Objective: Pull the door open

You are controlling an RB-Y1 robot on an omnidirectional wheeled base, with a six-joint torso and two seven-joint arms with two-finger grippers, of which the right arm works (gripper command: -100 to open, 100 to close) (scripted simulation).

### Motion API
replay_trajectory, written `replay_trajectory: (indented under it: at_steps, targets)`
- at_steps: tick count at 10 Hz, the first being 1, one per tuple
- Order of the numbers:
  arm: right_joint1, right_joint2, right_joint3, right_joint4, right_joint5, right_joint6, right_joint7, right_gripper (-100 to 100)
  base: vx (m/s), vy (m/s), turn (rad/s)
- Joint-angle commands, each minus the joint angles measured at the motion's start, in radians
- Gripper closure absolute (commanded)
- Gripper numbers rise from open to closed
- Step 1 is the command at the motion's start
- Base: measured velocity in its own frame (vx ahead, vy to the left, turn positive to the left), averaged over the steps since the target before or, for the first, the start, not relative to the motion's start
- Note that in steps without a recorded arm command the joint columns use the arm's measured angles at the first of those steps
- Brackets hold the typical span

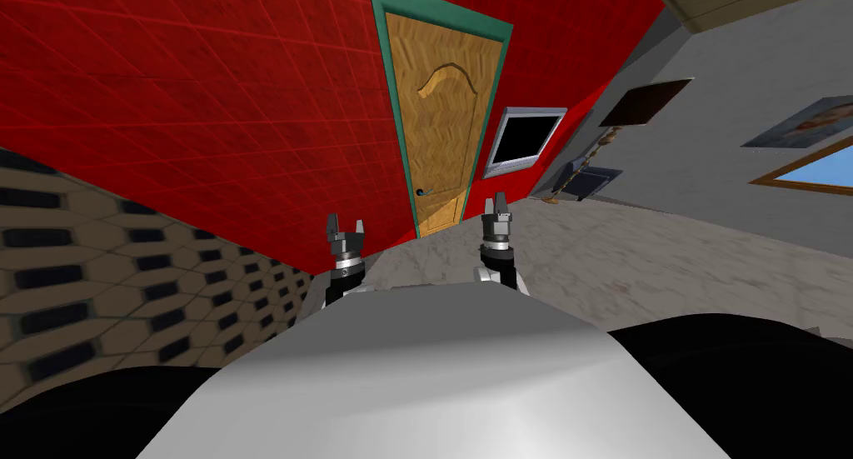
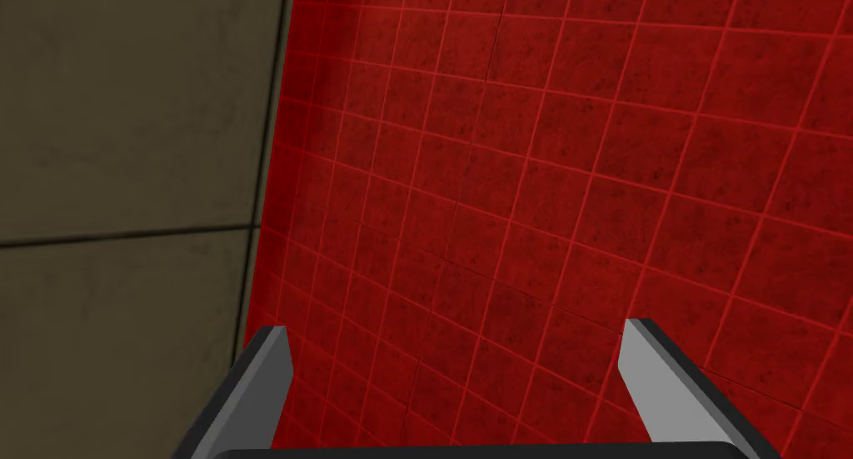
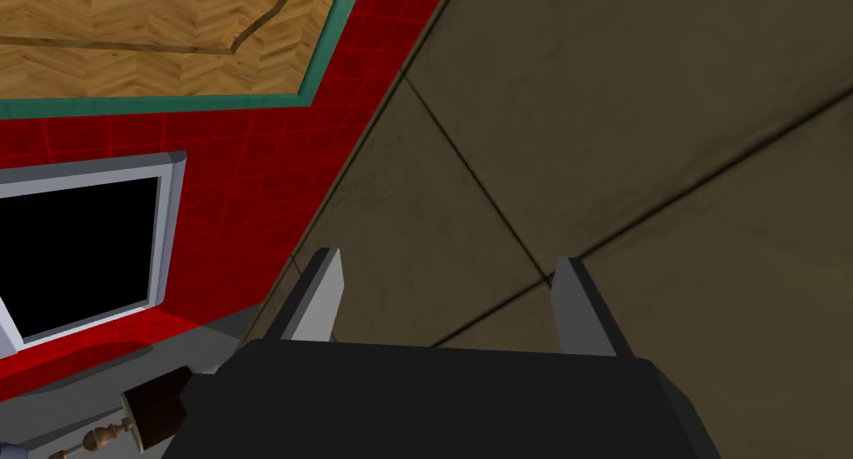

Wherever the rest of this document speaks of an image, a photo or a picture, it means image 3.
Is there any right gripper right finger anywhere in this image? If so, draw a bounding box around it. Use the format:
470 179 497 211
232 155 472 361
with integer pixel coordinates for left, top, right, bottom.
549 257 634 358

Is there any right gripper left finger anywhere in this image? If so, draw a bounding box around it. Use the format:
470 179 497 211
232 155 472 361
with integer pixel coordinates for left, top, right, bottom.
264 247 346 344

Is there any table lamp with dark shade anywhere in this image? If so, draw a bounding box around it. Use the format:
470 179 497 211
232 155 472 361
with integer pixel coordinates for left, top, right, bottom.
47 367 195 459

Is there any grey framed window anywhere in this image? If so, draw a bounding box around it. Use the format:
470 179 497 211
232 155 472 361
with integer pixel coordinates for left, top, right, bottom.
0 151 188 360

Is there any wooden cupboard with green frame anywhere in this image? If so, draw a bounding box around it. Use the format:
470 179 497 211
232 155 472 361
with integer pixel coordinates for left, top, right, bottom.
0 0 367 121

